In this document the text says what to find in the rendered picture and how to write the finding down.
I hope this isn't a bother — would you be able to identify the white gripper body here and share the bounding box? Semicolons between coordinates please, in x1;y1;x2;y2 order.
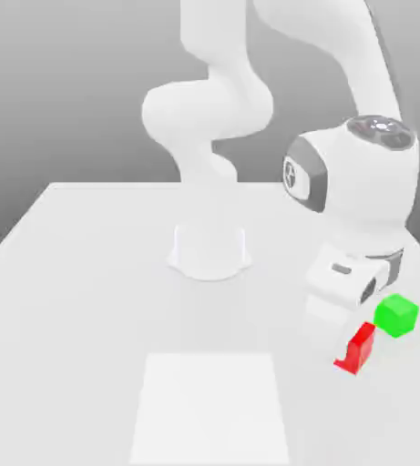
305;293;359;329

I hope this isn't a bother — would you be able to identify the small red cube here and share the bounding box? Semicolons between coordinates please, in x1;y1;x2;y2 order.
333;320;377;377

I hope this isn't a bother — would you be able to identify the small green cube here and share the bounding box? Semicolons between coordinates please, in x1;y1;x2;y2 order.
373;293;420;339

